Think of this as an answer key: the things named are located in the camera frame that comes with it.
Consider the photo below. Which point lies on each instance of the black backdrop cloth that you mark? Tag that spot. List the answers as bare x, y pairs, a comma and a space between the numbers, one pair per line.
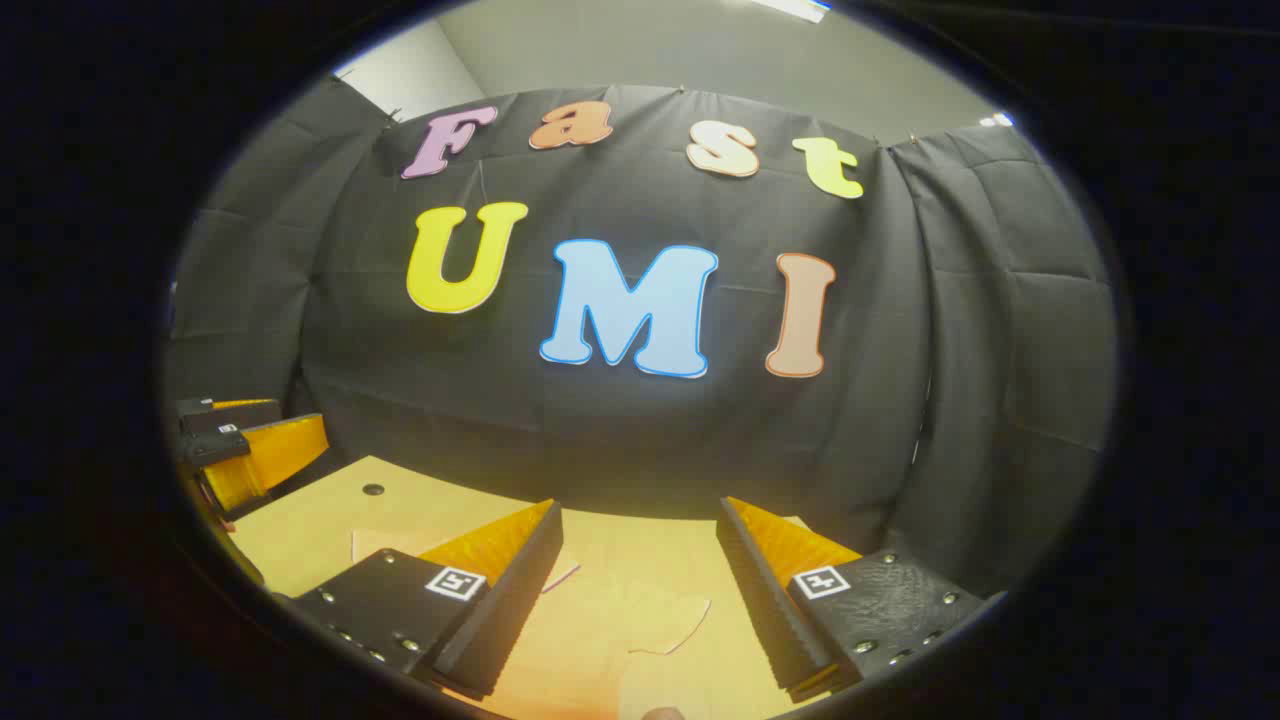
620, 440

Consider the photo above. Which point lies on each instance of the ceiling light strip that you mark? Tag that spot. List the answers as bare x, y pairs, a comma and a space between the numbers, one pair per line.
792, 8
998, 120

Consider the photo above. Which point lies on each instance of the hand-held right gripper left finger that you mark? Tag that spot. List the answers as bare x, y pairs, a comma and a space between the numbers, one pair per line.
515, 610

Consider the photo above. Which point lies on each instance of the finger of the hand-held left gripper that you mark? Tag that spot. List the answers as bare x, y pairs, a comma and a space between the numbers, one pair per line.
240, 415
215, 447

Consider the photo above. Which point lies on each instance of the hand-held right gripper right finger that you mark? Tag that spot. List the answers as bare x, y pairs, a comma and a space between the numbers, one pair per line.
765, 610

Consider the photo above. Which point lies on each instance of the orange T-shirt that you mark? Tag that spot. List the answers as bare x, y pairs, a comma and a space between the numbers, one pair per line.
620, 620

